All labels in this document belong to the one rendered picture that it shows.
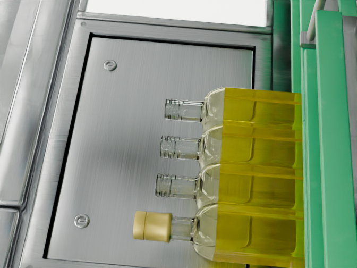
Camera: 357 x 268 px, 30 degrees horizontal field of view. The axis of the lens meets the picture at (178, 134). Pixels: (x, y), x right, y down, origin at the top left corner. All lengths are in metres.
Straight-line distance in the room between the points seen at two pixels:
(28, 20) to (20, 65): 0.10
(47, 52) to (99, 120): 0.17
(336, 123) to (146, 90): 0.42
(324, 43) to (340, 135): 0.13
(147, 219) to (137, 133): 0.26
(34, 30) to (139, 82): 0.21
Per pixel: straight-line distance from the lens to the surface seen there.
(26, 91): 1.09
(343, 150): 0.72
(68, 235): 0.95
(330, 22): 0.83
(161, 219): 0.79
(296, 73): 0.99
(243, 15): 1.18
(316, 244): 0.75
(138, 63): 1.10
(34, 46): 1.15
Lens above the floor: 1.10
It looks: 1 degrees up
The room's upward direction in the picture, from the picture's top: 85 degrees counter-clockwise
